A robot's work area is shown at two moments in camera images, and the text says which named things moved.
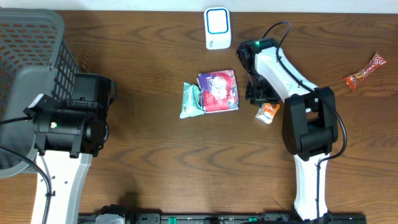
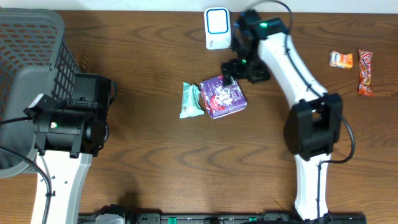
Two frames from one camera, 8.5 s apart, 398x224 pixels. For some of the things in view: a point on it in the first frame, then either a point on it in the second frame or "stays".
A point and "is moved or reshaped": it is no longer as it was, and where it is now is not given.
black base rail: x=231 y=218 stays
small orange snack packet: x=267 y=112 -> x=340 y=60
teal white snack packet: x=191 y=102 stays
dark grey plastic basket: x=35 y=59 stays
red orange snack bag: x=352 y=79 is moved or reshaped
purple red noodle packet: x=219 y=91 is moved or reshaped
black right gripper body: x=260 y=91 -> x=250 y=68
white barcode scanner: x=217 y=20 stays
